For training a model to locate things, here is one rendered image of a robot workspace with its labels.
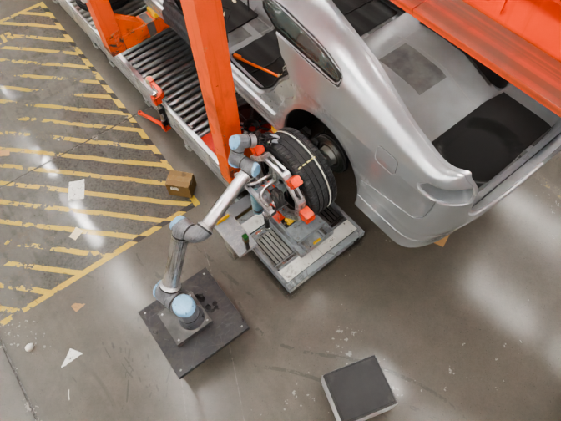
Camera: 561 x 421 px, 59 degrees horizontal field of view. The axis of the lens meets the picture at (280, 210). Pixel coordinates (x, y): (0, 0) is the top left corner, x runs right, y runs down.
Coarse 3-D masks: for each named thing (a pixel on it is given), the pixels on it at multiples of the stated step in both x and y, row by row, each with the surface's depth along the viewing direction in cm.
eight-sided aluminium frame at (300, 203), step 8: (264, 152) 349; (256, 160) 355; (264, 160) 341; (272, 160) 342; (272, 168) 338; (280, 168) 337; (256, 176) 377; (280, 176) 333; (288, 176) 333; (296, 192) 339; (296, 200) 338; (304, 200) 340; (288, 208) 377; (296, 208) 345; (288, 216) 370; (296, 216) 355
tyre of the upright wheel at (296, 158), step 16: (288, 128) 352; (272, 144) 341; (288, 144) 339; (304, 144) 337; (288, 160) 332; (304, 160) 334; (320, 160) 336; (304, 176) 332; (320, 176) 336; (304, 192) 340; (320, 192) 340; (336, 192) 352; (320, 208) 351
